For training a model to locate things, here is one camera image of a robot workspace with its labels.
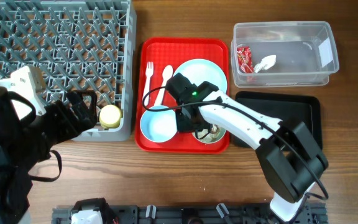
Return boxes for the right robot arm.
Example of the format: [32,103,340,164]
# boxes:
[165,73,328,222]

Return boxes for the red plastic tray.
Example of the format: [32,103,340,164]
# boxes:
[134,37,230,154]

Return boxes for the grey dishwasher rack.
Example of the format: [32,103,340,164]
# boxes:
[0,0,137,141]

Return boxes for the black waste tray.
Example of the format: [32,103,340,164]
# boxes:
[235,91,323,148]

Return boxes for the clear plastic bin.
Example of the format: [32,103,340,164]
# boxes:
[231,21,339,88]

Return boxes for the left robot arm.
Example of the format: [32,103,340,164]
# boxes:
[0,87,97,223]

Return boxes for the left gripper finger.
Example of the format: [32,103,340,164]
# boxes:
[77,90,97,128]
[67,90,88,131]

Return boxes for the food scraps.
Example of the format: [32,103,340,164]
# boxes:
[209,124,221,138]

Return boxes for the light blue bowl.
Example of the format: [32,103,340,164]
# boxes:
[140,105,177,143]

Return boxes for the white tissue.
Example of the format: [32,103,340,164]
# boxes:
[254,55,277,73]

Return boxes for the light blue plate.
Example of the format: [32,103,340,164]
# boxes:
[173,58,228,93]

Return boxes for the cream plastic spoon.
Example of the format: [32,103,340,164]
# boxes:
[154,65,173,106]

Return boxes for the red snack wrapper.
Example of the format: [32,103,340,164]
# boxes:
[237,46,254,73]

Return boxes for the yellow plastic cup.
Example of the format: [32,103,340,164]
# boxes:
[99,105,122,129]

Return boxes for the green bowl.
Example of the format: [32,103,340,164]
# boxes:
[192,124,226,144]

